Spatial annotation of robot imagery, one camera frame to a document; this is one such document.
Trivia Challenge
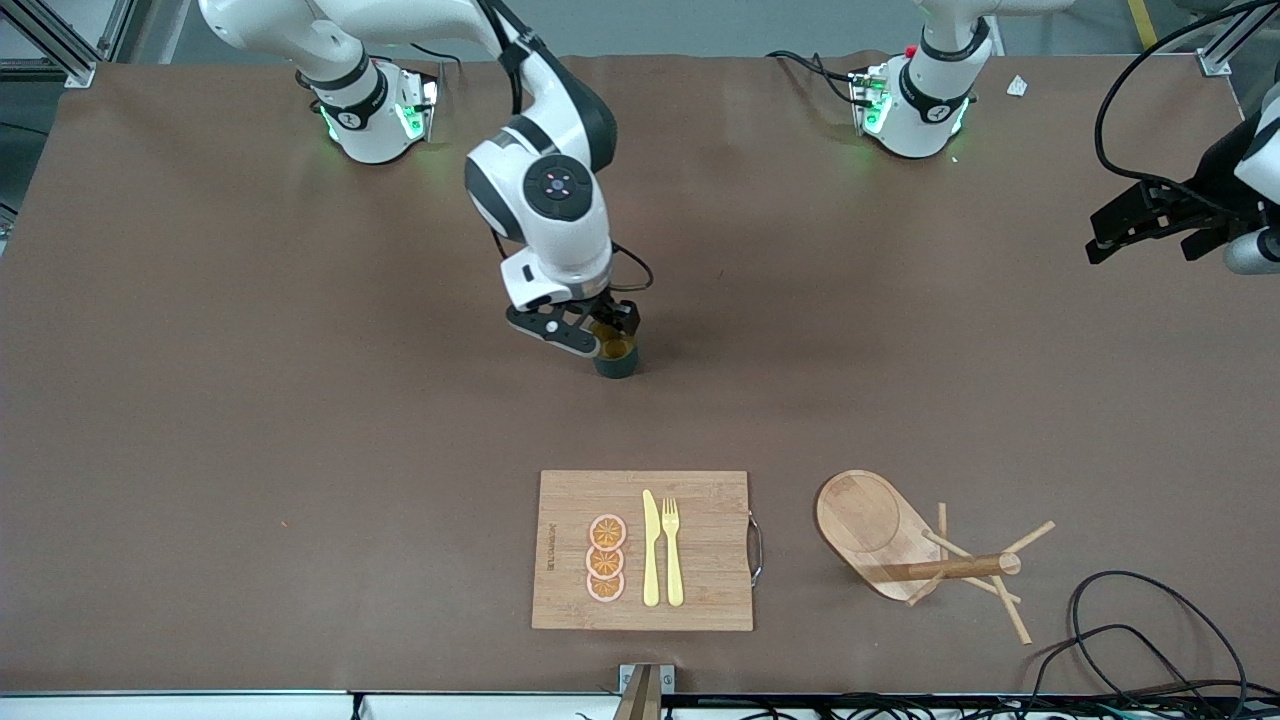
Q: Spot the black cable bundle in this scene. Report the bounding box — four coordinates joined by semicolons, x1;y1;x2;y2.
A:
660;694;1280;720

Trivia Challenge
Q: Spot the wooden mug tree stand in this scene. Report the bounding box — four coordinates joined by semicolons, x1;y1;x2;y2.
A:
815;470;1057;646

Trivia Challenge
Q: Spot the brown wooden post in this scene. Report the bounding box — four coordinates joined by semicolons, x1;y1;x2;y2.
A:
612;665;662;720

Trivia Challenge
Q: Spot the aluminium frame profile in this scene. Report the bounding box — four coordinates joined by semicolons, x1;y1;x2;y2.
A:
95;0;151;63
0;0;98;89
1197;0;1280;77

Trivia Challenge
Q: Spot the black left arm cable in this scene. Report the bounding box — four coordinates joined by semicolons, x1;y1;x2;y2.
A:
1093;0;1280;216

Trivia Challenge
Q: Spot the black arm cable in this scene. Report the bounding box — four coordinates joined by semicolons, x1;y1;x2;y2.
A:
1093;0;1280;216
488;0;656;294

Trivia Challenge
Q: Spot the bamboo cutting board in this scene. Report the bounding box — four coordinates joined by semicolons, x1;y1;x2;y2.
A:
531;470;754;632

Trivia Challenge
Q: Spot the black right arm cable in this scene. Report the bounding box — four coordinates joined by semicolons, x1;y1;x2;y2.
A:
488;0;656;294

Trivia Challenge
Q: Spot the yellow plastic knife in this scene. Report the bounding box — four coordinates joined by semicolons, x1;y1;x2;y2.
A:
642;489;662;608

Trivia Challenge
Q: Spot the yellow plastic fork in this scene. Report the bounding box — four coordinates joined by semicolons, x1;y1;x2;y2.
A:
661;497;685;608

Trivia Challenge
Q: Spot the metal bracket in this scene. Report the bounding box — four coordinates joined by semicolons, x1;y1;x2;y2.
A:
619;663;676;696

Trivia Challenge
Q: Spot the black looped cable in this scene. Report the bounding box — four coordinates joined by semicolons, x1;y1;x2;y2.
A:
1068;570;1251;716
1025;622;1216;716

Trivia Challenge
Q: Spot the dark green cup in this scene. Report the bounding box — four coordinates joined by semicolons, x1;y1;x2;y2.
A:
595;335;641;381

